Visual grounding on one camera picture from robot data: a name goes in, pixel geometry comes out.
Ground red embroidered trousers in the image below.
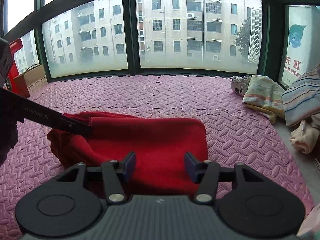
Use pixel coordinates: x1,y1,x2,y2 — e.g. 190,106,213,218
47,112,208,197

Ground black sleeved forearm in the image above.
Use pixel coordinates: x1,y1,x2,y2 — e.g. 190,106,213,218
0,115,24,165

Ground red plastic stool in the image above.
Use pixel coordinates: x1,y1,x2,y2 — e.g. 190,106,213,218
7,38,30,98

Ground brown cardboard box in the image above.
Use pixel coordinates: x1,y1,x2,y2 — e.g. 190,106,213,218
14,64,48,98

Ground pink foam floor mat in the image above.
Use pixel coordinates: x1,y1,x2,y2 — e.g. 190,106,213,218
1,75,314,239

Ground cream crumpled garment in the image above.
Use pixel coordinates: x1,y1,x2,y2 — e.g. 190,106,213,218
289,113,319,154

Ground pastel floral folded cloth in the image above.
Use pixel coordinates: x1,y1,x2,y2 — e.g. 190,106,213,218
242,75,284,124

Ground grey patterned small cloth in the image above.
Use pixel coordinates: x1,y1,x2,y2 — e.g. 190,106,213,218
231,75,251,97

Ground dark green window frame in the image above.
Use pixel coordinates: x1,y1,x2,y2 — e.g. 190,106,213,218
1,0,319,82

